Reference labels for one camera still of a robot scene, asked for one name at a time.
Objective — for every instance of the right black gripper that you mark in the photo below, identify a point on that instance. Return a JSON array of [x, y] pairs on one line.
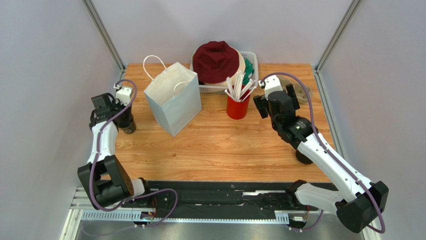
[[261, 105]]

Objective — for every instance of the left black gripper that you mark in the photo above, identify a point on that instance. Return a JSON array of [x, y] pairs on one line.
[[126, 118]]

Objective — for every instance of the white paper bag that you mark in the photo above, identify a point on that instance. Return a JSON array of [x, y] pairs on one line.
[[173, 96]]

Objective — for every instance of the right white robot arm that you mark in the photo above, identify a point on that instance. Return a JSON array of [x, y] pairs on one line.
[[357, 201]]

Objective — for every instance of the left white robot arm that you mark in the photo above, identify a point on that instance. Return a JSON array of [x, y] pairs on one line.
[[103, 178]]

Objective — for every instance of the bottom pulp cup carrier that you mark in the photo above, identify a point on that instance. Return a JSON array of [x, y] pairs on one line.
[[298, 90]]

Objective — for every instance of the green cloth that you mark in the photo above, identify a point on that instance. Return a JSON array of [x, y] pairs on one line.
[[248, 72]]

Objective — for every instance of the red cup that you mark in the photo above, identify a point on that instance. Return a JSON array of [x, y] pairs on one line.
[[238, 110]]

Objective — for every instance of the beige hat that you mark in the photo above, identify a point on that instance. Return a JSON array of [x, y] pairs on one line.
[[233, 78]]

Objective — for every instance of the maroon bucket hat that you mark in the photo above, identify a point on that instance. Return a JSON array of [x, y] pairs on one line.
[[215, 61]]

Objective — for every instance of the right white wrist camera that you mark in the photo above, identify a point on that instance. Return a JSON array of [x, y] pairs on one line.
[[270, 84]]

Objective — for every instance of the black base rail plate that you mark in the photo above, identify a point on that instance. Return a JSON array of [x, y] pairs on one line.
[[221, 200]]

